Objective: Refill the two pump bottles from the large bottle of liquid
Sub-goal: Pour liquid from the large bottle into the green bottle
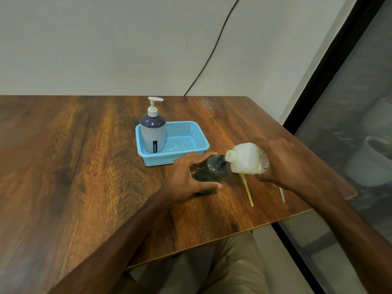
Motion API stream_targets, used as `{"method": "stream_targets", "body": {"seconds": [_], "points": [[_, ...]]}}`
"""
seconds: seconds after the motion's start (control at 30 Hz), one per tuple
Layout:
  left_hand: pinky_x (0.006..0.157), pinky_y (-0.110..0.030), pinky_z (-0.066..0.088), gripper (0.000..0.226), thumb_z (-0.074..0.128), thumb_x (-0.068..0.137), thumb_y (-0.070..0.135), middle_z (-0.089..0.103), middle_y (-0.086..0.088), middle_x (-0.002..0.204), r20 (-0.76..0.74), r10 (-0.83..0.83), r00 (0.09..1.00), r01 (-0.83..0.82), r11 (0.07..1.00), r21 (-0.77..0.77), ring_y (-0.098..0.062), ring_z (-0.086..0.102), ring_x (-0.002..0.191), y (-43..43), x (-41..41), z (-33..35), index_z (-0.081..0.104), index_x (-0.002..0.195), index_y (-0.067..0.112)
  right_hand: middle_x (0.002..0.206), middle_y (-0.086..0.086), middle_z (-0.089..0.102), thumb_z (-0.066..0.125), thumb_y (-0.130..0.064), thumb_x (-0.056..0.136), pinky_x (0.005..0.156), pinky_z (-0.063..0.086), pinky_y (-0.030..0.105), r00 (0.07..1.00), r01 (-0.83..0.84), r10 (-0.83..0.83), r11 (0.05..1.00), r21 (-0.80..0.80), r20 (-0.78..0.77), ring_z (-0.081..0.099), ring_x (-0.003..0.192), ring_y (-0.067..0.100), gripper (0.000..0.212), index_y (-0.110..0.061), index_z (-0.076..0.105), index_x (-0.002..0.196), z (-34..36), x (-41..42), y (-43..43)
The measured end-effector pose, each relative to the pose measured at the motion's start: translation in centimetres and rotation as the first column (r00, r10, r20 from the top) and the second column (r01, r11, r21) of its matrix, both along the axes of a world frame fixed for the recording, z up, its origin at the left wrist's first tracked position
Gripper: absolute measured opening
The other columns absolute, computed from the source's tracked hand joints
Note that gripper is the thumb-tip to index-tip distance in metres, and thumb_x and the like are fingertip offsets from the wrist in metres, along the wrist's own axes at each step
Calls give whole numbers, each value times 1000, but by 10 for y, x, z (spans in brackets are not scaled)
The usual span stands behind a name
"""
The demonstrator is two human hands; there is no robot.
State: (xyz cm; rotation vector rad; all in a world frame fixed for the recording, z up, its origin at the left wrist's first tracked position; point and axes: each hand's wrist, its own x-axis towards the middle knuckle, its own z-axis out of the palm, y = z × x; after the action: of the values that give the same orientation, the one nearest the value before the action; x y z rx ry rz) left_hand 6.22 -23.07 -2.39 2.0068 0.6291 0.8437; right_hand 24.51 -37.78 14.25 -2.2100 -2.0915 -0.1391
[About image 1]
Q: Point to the person's right hand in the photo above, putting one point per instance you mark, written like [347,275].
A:
[291,165]

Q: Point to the person's left hand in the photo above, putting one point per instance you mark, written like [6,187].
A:
[179,183]

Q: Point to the white pump head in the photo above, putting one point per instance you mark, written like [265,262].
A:
[282,195]

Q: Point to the small dark green bottle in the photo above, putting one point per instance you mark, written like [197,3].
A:
[212,171]

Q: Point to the large translucent bottle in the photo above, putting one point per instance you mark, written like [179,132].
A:
[246,159]

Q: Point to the blue plastic basket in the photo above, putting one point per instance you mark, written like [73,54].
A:
[183,137]

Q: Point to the dark green pump head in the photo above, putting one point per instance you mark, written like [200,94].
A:
[247,191]

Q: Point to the small purple and white bottle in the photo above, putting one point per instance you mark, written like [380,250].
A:
[153,134]

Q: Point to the person's right forearm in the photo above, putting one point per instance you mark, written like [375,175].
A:
[352,229]

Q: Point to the person's left forearm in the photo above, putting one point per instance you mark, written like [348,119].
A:
[110,251]

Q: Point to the person's beige trousers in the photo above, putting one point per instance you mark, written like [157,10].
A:
[220,266]

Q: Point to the white plant pot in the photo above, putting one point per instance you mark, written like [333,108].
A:
[364,168]
[378,116]

